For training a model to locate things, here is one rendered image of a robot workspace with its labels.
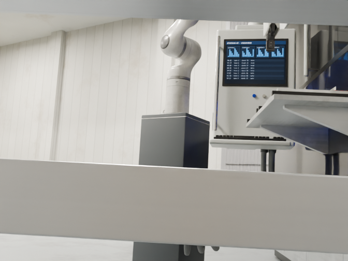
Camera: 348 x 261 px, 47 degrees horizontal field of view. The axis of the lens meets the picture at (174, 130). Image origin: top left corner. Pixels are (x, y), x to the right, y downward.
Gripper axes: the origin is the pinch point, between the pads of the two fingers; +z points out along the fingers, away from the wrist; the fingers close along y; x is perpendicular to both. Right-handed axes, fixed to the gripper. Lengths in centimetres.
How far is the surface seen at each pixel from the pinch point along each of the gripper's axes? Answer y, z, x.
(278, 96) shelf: -11.0, 23.3, -1.2
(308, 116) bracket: -2.5, 28.5, -14.7
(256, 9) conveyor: -88, 26, 20
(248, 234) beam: -92, 65, 21
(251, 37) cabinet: 89, -39, -6
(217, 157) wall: 435, 11, -12
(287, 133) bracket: 48, 28, -19
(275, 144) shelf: 65, 32, -17
